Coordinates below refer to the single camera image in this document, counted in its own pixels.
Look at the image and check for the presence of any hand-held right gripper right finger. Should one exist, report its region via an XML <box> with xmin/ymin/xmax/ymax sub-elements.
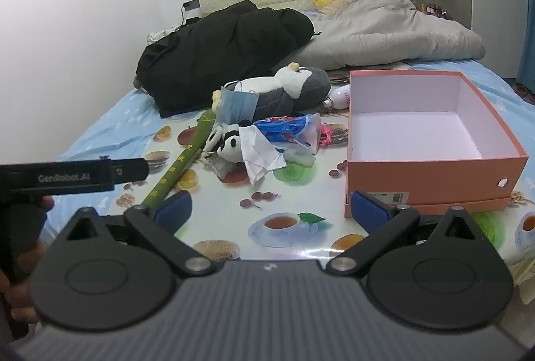
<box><xmin>325</xmin><ymin>190</ymin><xmax>481</xmax><ymax>276</ymax></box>

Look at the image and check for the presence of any blue plastic packet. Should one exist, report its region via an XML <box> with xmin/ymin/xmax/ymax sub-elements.
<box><xmin>253</xmin><ymin>113</ymin><xmax>322</xmax><ymax>155</ymax></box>

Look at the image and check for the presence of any grey duvet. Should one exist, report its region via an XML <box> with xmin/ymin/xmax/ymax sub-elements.
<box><xmin>293</xmin><ymin>0</ymin><xmax>488</xmax><ymax>71</ymax></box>

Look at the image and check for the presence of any small panda plush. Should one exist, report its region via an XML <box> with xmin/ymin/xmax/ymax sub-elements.
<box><xmin>203</xmin><ymin>123</ymin><xmax>251</xmax><ymax>165</ymax></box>

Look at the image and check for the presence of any grey fuzzy cloth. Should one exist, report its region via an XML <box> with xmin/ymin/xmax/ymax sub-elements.
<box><xmin>208</xmin><ymin>155</ymin><xmax>237</xmax><ymax>181</ymax></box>

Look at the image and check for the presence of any grey white penguin plush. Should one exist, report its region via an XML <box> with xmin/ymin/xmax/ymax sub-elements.
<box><xmin>212</xmin><ymin>62</ymin><xmax>332</xmax><ymax>121</ymax></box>

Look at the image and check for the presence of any pink cardboard box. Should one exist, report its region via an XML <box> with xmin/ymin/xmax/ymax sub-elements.
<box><xmin>344</xmin><ymin>70</ymin><xmax>529</xmax><ymax>218</ymax></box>

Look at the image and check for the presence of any clear plastic bag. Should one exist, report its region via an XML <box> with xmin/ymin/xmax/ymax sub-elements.
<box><xmin>283</xmin><ymin>146</ymin><xmax>316</xmax><ymax>168</ymax></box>

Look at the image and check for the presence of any green plush stick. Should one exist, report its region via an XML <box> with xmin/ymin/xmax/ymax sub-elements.
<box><xmin>140</xmin><ymin>108</ymin><xmax>218</xmax><ymax>209</ymax></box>

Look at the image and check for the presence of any white tissue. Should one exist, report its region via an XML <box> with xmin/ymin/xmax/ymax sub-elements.
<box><xmin>240</xmin><ymin>125</ymin><xmax>287</xmax><ymax>184</ymax></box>

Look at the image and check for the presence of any black jacket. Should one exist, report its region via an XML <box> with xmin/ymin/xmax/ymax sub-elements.
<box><xmin>134</xmin><ymin>0</ymin><xmax>316</xmax><ymax>119</ymax></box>

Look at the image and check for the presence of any blue face mask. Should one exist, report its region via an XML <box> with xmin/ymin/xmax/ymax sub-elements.
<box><xmin>215</xmin><ymin>80</ymin><xmax>260</xmax><ymax>123</ymax></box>

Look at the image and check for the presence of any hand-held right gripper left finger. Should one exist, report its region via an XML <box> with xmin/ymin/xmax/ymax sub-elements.
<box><xmin>56</xmin><ymin>191</ymin><xmax>212</xmax><ymax>277</ymax></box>

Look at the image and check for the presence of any fruit printed tablecloth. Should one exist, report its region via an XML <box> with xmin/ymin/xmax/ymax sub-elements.
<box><xmin>56</xmin><ymin>87</ymin><xmax>535</xmax><ymax>290</ymax></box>

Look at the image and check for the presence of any light blue bedsheet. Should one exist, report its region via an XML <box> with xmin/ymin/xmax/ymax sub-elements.
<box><xmin>54</xmin><ymin>58</ymin><xmax>535</xmax><ymax>169</ymax></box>

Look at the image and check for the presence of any colourful feather bird toy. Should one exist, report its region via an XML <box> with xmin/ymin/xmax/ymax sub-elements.
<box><xmin>320</xmin><ymin>124</ymin><xmax>347</xmax><ymax>146</ymax></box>

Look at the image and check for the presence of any blue curtain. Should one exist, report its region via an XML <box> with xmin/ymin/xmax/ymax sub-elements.
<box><xmin>516</xmin><ymin>0</ymin><xmax>535</xmax><ymax>84</ymax></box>

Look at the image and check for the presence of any row of small colourful bottles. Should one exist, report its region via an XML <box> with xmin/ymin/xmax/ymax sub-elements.
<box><xmin>416</xmin><ymin>1</ymin><xmax>450</xmax><ymax>20</ymax></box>

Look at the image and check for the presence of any white cloth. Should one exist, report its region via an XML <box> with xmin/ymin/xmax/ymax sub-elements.
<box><xmin>146</xmin><ymin>24</ymin><xmax>180</xmax><ymax>45</ymax></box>

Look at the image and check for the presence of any white spray bottle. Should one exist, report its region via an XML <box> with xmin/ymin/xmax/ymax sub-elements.
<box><xmin>323</xmin><ymin>84</ymin><xmax>351</xmax><ymax>109</ymax></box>

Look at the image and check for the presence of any person's left hand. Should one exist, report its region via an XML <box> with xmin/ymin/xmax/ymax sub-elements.
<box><xmin>0</xmin><ymin>196</ymin><xmax>56</xmax><ymax>341</ymax></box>

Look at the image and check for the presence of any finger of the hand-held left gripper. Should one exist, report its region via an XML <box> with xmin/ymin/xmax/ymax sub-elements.
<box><xmin>111</xmin><ymin>157</ymin><xmax>150</xmax><ymax>183</ymax></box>

